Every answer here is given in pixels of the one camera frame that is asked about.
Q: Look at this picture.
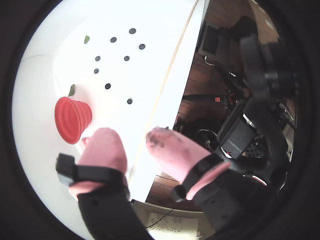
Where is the pink-tipped gripper finger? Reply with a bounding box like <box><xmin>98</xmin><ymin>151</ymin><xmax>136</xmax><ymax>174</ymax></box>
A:
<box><xmin>55</xmin><ymin>126</ymin><xmax>154</xmax><ymax>240</ymax></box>
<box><xmin>145</xmin><ymin>125</ymin><xmax>251</xmax><ymax>233</ymax></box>

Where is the black tripod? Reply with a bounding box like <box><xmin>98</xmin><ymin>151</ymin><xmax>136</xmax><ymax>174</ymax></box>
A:
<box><xmin>183</xmin><ymin>66</ymin><xmax>251</xmax><ymax>111</ymax></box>

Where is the white patterned mat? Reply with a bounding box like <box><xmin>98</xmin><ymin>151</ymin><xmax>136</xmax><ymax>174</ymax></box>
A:
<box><xmin>146</xmin><ymin>211</ymin><xmax>201</xmax><ymax>240</ymax></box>

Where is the dark grey laptop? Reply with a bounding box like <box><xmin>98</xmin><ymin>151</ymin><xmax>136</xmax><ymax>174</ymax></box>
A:
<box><xmin>196</xmin><ymin>21</ymin><xmax>227</xmax><ymax>57</ymax></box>

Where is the white cable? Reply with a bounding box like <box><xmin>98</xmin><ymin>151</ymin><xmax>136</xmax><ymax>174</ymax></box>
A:
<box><xmin>203</xmin><ymin>55</ymin><xmax>216</xmax><ymax>67</ymax></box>

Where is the red collapsible silicone cup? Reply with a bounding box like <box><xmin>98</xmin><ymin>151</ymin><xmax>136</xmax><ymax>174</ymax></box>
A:
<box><xmin>54</xmin><ymin>96</ymin><xmax>93</xmax><ymax>145</ymax></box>

